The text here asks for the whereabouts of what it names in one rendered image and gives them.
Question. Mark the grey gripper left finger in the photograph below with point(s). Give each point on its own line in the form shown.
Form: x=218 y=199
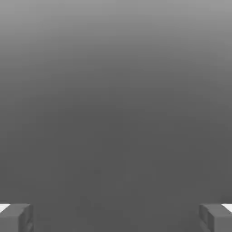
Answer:
x=14 y=219

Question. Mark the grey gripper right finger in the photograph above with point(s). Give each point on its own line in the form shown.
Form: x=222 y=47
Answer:
x=217 y=219

